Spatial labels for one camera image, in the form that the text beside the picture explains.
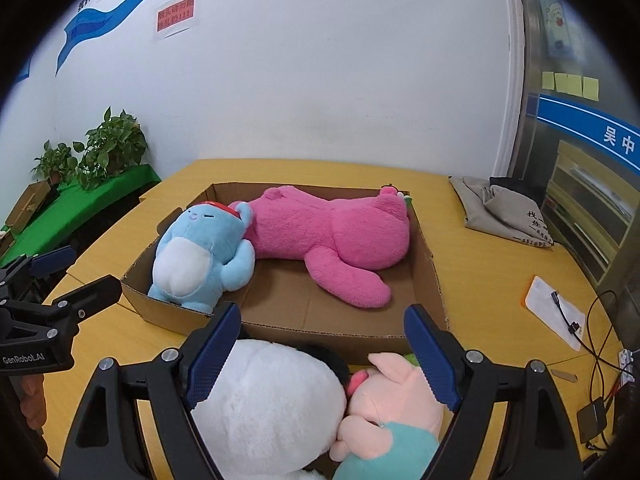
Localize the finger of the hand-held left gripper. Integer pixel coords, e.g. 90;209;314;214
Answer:
42;275;123;341
0;246;77;287

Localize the brown cardboard box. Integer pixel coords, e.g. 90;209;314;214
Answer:
120;182;451;367

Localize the pink and teal pig plush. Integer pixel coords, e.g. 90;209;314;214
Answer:
327;351;449;480

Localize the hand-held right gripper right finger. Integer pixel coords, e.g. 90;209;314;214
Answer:
404;304;585;480

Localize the small flat cardboard box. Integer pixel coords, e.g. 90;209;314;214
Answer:
4;180;60;235

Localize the person's left hand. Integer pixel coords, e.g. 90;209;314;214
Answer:
19;374;49;432

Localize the cartoon door sticker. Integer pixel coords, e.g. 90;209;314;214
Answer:
542;0;572;59

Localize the magenta bear plush toy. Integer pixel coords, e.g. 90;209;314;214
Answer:
235;185;412;310

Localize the blue door sign strip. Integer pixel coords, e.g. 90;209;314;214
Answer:
537;92;640;172

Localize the large potted green plant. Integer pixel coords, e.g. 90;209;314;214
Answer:
74;106;150;192

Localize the red wall notice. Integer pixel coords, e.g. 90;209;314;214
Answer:
152;0;197;44

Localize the green table cloth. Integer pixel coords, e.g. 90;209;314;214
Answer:
0;164;162;269

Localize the grey canvas tote bag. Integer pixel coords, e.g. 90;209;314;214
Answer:
449;176;557;251

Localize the black cloth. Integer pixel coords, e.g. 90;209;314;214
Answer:
489;176;547;206

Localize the white paper envelope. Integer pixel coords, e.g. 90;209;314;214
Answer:
520;276;587;352

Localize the light blue plush toy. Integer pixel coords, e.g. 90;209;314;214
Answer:
147;201;257;312

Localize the blue wall banner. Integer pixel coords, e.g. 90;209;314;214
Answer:
14;0;242;87

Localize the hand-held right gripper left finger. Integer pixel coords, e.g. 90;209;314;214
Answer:
59;301;242;480

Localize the white round plush toy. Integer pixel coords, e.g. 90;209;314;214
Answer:
192;339;352;480

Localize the black power adapter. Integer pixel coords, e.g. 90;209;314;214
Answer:
576;396;609;445

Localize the glass door with metal frame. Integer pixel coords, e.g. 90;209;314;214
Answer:
497;0;640;321

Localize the small potted green plant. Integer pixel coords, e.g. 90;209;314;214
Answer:
31;141;79;187

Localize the long black cable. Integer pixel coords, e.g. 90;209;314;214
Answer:
580;290;627;413

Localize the white power strip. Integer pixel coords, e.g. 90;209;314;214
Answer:
617;349;634;387

